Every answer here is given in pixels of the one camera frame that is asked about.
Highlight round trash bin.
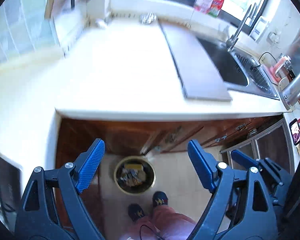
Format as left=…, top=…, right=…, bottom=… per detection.
left=113, top=156, right=156, bottom=196

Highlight pink trousers leg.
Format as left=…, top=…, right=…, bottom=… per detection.
left=120, top=205, right=196, bottom=239

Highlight left shoe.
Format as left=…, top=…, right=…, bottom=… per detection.
left=128, top=203, right=145, bottom=222

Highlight shoe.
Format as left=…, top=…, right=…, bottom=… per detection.
left=128, top=203, right=145, bottom=222
left=152, top=191, right=168, bottom=208

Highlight right shoe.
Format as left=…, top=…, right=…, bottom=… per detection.
left=152, top=191, right=168, bottom=208

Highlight steel pot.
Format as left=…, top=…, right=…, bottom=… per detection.
left=280, top=73, right=300, bottom=110

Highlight steel sink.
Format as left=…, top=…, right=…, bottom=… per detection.
left=197, top=37, right=279, bottom=100

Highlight chrome faucet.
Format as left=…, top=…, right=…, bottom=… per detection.
left=226, top=3, right=257, bottom=51

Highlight crumpled aluminium foil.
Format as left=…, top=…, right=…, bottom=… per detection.
left=139, top=12, right=157, bottom=25

